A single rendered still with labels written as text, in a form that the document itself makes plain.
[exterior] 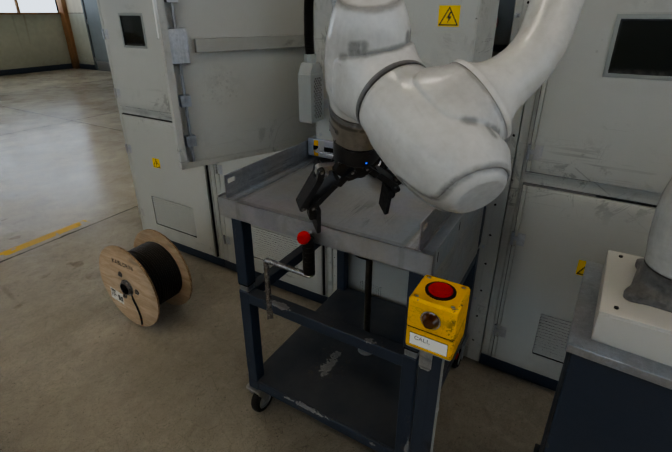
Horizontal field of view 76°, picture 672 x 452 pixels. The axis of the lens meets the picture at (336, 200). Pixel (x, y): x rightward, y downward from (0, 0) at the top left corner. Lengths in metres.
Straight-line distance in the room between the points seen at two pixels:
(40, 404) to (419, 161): 1.81
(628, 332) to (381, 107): 0.66
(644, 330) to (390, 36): 0.69
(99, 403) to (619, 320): 1.68
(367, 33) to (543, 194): 1.12
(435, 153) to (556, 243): 1.20
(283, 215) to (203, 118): 0.55
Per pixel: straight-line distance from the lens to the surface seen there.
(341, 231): 1.01
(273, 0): 1.59
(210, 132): 1.53
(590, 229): 1.57
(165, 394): 1.88
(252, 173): 1.27
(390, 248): 0.96
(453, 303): 0.71
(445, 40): 1.23
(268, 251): 2.20
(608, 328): 0.96
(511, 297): 1.72
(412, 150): 0.43
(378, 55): 0.51
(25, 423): 2.00
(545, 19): 0.53
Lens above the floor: 1.32
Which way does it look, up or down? 24 degrees down
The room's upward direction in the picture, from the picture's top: straight up
